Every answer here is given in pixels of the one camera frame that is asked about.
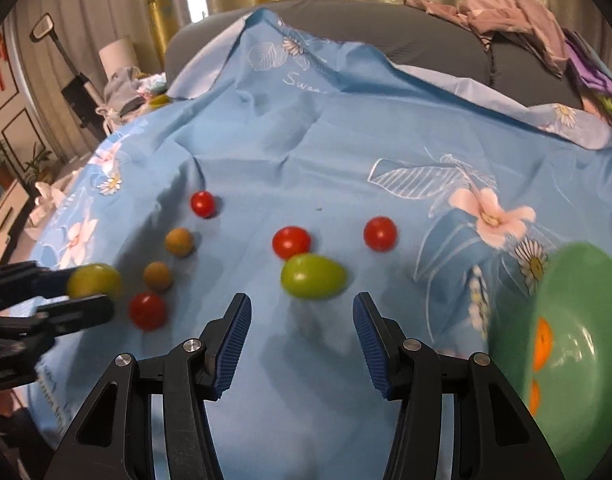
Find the small orange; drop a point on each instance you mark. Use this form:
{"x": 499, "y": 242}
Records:
{"x": 543, "y": 345}

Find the grey and white clothes pile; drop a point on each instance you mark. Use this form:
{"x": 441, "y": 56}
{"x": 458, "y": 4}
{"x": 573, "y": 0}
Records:
{"x": 128, "y": 92}

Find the black stand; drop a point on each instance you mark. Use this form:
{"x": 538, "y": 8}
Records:
{"x": 80, "y": 100}

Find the large green jujube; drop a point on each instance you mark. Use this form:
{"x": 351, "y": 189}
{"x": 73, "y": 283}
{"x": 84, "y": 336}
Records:
{"x": 313, "y": 277}

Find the red cherry tomato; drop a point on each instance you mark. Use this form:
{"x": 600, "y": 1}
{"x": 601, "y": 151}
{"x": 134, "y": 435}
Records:
{"x": 147, "y": 311}
{"x": 291, "y": 241}
{"x": 380, "y": 233}
{"x": 202, "y": 204}

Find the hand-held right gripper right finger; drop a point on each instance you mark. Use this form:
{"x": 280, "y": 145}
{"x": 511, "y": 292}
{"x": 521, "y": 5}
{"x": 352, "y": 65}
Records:
{"x": 373, "y": 350}

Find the purple cloth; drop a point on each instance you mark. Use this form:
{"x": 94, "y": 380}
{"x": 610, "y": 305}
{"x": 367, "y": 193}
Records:
{"x": 591, "y": 77}

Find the white panelled door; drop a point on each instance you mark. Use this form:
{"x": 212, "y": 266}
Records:
{"x": 20, "y": 110}

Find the white cabinet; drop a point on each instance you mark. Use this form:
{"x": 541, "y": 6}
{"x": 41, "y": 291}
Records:
{"x": 5, "y": 215}

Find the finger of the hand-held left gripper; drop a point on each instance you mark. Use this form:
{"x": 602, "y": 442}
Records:
{"x": 58, "y": 282}
{"x": 80, "y": 312}

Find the brown longan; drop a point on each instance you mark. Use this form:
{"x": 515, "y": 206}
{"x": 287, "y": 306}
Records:
{"x": 178, "y": 241}
{"x": 157, "y": 276}

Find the white plastic bag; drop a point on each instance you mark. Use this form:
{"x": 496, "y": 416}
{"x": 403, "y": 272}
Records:
{"x": 45, "y": 202}

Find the green potted plant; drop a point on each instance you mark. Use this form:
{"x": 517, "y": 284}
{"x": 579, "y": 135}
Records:
{"x": 35, "y": 162}

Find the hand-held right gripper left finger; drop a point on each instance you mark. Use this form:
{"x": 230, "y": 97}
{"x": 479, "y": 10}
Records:
{"x": 229, "y": 350}

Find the grey sofa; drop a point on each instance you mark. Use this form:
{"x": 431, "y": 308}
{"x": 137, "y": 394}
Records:
{"x": 386, "y": 30}

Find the blue floral cloth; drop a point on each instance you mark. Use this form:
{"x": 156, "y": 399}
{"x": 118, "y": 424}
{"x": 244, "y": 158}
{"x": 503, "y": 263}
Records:
{"x": 311, "y": 160}

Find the white tall container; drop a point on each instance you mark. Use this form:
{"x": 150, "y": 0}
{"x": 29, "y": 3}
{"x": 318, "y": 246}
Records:
{"x": 118, "y": 57}

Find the pink clothes pile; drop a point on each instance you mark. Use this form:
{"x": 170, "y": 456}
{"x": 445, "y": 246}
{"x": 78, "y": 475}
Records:
{"x": 506, "y": 15}

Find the green bowl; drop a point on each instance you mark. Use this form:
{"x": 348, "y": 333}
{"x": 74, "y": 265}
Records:
{"x": 586, "y": 310}

